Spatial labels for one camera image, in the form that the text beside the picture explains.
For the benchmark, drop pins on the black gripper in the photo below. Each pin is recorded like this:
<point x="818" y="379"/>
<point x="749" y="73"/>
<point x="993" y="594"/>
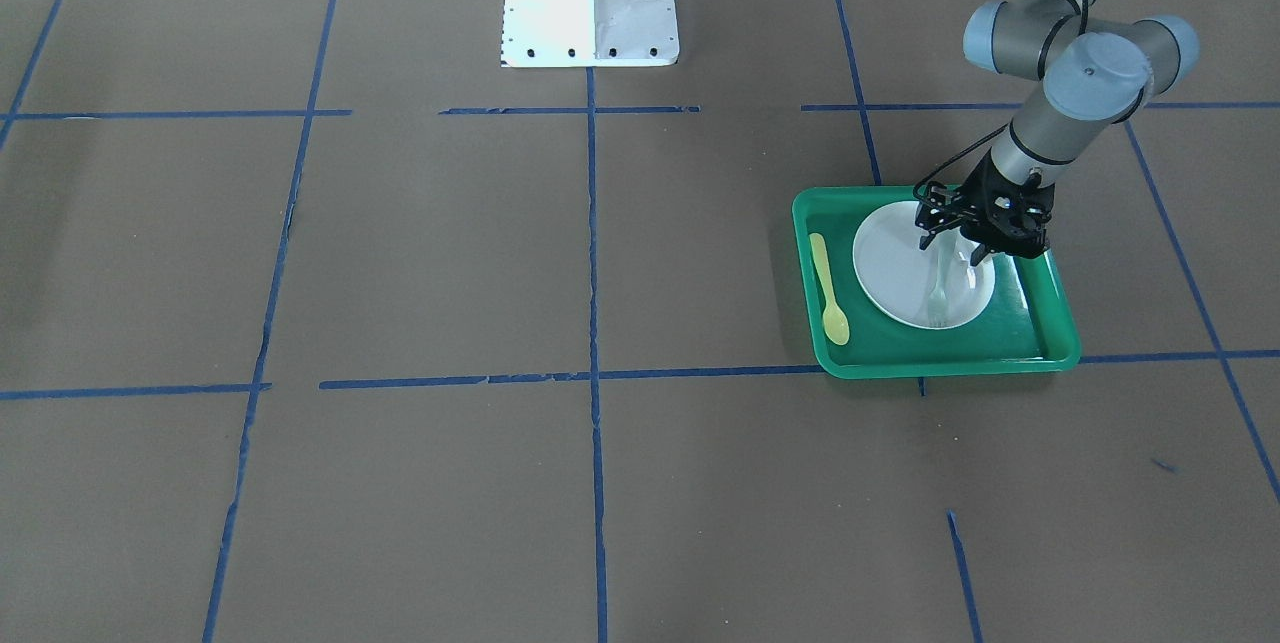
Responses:
<point x="978" y="204"/>

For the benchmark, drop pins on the white round plate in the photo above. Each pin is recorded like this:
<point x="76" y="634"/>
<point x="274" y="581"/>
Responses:
<point x="896" y="276"/>

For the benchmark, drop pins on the green plastic tray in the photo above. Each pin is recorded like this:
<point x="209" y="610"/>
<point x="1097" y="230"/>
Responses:
<point x="1027" y="327"/>

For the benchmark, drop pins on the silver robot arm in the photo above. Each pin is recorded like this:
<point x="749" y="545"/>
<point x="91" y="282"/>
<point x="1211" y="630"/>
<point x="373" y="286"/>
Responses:
<point x="1090" y="73"/>

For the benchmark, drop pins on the yellow plastic spoon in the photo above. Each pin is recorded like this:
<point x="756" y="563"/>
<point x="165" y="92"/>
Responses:
<point x="834" y="321"/>

